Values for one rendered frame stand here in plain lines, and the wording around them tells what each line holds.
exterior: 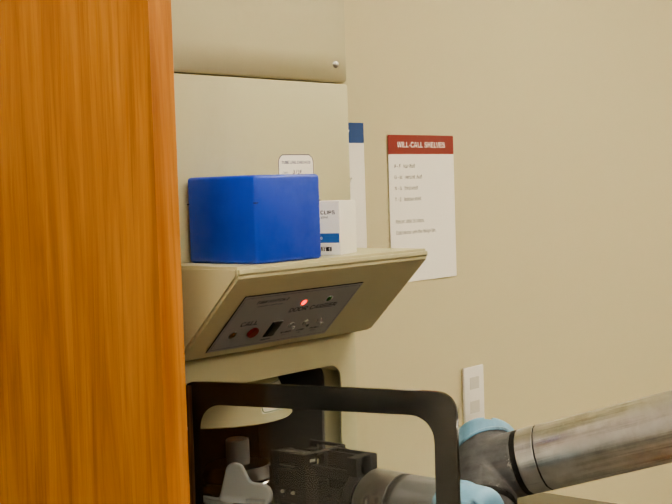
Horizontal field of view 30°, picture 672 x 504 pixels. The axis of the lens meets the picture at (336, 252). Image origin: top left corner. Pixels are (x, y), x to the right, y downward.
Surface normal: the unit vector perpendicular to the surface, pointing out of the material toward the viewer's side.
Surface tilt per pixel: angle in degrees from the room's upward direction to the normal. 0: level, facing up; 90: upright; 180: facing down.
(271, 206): 90
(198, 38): 90
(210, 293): 90
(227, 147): 90
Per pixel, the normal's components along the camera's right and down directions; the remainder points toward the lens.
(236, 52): 0.77, 0.01
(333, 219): -0.38, 0.06
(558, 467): -0.30, 0.34
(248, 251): -0.64, 0.06
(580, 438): -0.49, -0.32
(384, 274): 0.56, 0.71
